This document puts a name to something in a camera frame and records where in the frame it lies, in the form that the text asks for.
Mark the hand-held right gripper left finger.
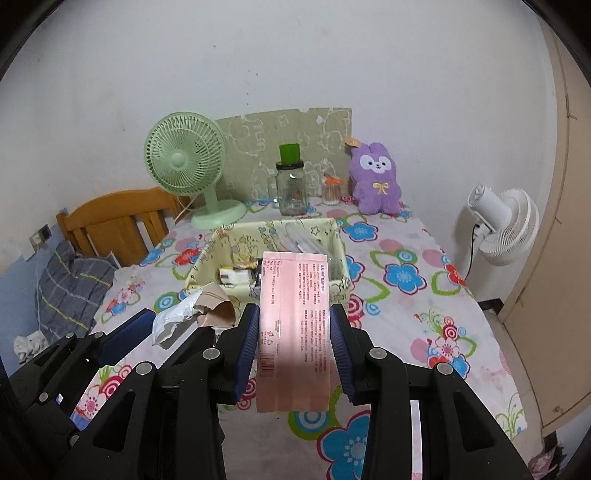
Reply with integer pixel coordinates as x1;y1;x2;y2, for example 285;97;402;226
69;304;260;480

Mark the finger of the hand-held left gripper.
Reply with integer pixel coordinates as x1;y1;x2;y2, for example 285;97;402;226
14;308;156;398
154;324;218;370

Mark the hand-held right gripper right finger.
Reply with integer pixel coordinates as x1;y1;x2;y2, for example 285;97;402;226
329;304;532;480

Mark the clear plastic bag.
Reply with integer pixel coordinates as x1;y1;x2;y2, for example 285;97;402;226
152;295;201;350

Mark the beige paper wrapper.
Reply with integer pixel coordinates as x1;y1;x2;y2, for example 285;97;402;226
193;282;240;329

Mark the pink paper packet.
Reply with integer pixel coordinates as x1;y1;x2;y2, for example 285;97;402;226
255;251;334;415

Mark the cartoon-printed fabric storage box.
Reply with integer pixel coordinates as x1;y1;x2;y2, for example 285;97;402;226
184;218;348;315

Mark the grey plaid pillow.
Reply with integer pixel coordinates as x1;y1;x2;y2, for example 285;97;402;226
36;240;117;343

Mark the white and black packet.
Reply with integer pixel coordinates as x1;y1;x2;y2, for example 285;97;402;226
218;264;258;286

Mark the floral printed cloth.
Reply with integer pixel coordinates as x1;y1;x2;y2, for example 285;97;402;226
74;195;528;480

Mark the white crumpled cloth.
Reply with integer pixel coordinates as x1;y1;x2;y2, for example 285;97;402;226
12;329;50;362

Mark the wooden chair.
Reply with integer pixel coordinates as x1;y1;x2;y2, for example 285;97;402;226
56;187;186;268

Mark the small jar with orange lid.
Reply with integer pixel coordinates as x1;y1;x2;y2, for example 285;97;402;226
322;176;345;206

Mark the glass jar with green lid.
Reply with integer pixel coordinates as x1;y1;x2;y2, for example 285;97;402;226
275;143;308;217

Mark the purple plush bunny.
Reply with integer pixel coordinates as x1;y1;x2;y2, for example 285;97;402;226
346;136;404;216

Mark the green desk fan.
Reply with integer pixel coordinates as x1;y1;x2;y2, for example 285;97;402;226
143;113;249;230

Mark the white clip fan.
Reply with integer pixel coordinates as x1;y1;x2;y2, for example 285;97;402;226
466;183;540;268

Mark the green patterned board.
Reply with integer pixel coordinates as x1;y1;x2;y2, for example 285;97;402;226
215;107;353;205

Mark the pink patterned cloth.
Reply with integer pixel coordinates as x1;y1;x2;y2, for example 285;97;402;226
525;449;560;477

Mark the beige wardrobe door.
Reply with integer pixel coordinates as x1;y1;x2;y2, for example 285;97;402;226
500;23;591;437

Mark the black fan cable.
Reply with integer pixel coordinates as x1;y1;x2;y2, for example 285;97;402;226
463;224;482;283

